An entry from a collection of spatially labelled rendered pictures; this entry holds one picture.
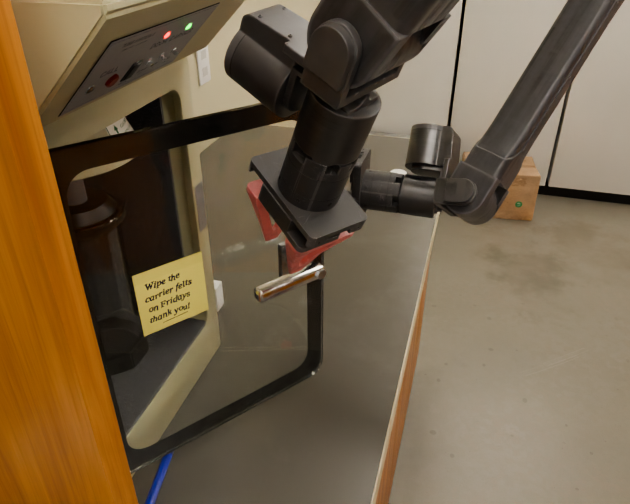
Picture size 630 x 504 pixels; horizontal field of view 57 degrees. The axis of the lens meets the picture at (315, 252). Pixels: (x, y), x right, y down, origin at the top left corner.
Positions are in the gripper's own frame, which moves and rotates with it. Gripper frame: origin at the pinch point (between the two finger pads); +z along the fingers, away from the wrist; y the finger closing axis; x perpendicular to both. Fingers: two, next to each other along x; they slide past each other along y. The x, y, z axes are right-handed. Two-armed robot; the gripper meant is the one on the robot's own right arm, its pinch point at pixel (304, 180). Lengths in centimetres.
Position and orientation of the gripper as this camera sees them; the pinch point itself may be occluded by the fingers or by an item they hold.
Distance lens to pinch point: 86.9
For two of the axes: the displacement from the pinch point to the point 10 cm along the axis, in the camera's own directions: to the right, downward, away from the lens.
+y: 0.1, -8.5, -5.3
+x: -2.9, 5.0, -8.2
